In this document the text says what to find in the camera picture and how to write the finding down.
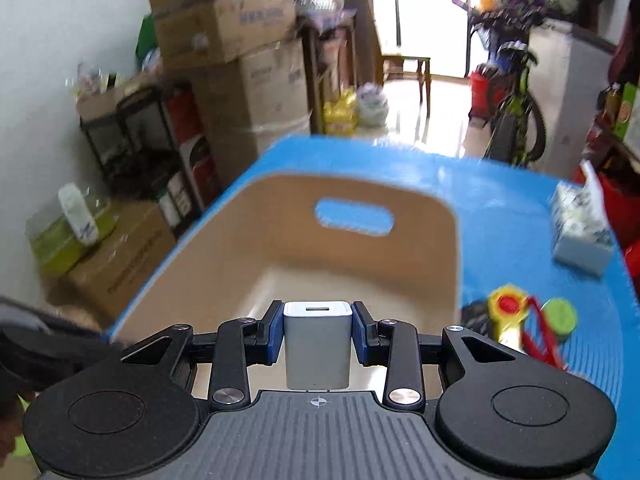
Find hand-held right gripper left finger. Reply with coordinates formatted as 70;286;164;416
120;300;285;407

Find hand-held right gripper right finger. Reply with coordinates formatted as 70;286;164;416
351;301;518;407

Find white charger block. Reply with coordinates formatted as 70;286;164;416
283;301;355;392

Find beige storage bin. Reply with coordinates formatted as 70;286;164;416
112;172;462;396

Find yellow toy with red button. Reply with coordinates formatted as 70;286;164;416
487;283;531;348

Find red plastic toy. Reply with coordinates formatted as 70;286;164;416
520;296;568;371

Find green round lid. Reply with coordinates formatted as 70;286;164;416
542;298;578;341

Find clear container with green lid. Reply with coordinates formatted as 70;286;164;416
27;195;116;276

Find small black object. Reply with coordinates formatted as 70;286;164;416
460;302;493;336

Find plain brown cardboard box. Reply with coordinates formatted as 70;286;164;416
65;200;177;331

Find white plastic bottle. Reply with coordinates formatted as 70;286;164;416
57;183;99;247

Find red gift boxes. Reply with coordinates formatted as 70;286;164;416
167;87;222;211

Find blue baking mat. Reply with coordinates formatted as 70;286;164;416
107;135;640;480

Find black metal shelf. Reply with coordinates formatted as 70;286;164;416
80;85;221;236

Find yellow bottles on floor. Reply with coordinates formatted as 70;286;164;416
322;87;361;135

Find white plastic bag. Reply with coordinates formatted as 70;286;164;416
356;82;390;127

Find large white cardboard box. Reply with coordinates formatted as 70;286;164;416
190;40;312;186

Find white tissue pack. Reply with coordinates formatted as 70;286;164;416
550;160;615;277

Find red bucket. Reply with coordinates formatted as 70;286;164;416
468;71;507;126

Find wooden stool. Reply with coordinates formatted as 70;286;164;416
381;52;432;111

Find green and black bicycle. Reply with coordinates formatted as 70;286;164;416
452;0;548;168

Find dark wooden shelf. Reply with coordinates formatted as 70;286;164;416
295;10;362;133

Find red plastic basin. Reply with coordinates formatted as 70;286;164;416
575;160;640;248

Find white cabinet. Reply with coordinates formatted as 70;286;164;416
527;19;619;181

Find glass balcony door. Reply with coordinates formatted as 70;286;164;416
370;0;503;81

